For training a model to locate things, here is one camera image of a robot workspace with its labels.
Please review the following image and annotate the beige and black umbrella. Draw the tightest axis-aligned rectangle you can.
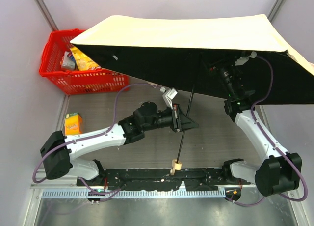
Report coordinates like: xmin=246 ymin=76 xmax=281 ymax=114
xmin=69 ymin=13 xmax=314 ymax=176

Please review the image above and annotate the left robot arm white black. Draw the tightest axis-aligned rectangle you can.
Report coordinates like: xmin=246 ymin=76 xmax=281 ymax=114
xmin=40 ymin=102 xmax=199 ymax=180

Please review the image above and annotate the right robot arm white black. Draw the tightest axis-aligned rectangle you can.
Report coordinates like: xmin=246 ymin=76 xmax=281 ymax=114
xmin=217 ymin=66 xmax=302 ymax=197

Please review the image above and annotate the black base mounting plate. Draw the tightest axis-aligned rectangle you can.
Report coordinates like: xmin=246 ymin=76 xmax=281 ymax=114
xmin=87 ymin=168 xmax=250 ymax=192

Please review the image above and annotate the red plastic shopping basket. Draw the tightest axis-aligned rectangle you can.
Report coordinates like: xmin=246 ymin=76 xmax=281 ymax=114
xmin=39 ymin=29 xmax=129 ymax=95

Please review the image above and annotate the orange juice carton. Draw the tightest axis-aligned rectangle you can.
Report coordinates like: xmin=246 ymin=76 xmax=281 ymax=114
xmin=64 ymin=113 xmax=83 ymax=135

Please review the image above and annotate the yellow chips bag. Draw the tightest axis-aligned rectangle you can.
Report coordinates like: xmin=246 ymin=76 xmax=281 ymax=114
xmin=70 ymin=47 xmax=100 ymax=71

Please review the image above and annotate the grey small box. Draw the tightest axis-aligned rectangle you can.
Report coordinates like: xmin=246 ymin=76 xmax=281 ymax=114
xmin=60 ymin=51 xmax=76 ymax=70

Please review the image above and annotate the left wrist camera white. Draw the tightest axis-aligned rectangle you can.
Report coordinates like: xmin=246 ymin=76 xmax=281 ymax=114
xmin=162 ymin=88 xmax=178 ymax=109

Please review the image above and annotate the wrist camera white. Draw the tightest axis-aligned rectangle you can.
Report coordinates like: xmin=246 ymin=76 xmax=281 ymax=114
xmin=162 ymin=88 xmax=178 ymax=109
xmin=235 ymin=51 xmax=257 ymax=66

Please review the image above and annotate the white slotted cable duct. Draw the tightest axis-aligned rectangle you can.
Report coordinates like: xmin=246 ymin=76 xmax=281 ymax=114
xmin=42 ymin=188 xmax=225 ymax=199

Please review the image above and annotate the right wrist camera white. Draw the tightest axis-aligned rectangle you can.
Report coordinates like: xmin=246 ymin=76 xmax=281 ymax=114
xmin=235 ymin=51 xmax=257 ymax=66

